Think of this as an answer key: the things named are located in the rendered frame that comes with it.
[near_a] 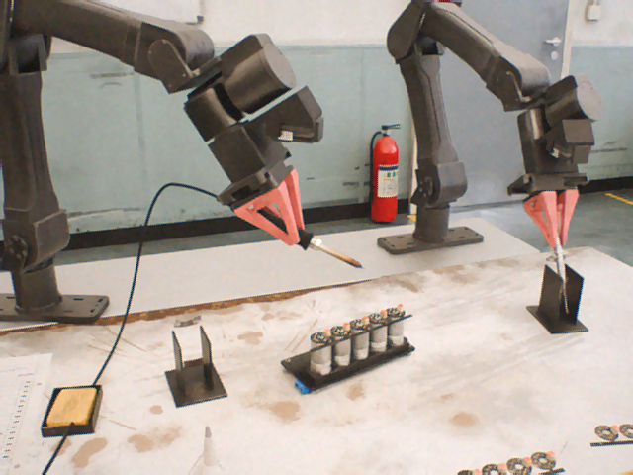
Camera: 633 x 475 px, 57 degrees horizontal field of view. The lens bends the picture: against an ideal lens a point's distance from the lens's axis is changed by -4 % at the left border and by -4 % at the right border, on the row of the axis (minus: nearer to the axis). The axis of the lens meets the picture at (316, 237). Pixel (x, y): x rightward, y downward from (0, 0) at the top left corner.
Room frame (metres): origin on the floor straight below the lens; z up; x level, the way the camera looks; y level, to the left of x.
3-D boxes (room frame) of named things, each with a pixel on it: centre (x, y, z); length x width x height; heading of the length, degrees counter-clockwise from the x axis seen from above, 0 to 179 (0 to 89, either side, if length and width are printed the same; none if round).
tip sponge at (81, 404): (0.54, 0.27, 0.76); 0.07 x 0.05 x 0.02; 10
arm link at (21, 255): (0.79, 0.41, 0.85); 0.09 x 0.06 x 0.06; 163
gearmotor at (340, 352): (0.63, -0.03, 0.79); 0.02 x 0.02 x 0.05
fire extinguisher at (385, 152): (3.37, -0.39, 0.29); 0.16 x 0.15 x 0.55; 109
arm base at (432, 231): (1.08, -0.22, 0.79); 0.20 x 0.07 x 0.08; 110
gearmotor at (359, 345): (0.64, -0.05, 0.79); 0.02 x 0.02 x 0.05
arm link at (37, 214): (0.79, 0.40, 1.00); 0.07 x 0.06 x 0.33; 163
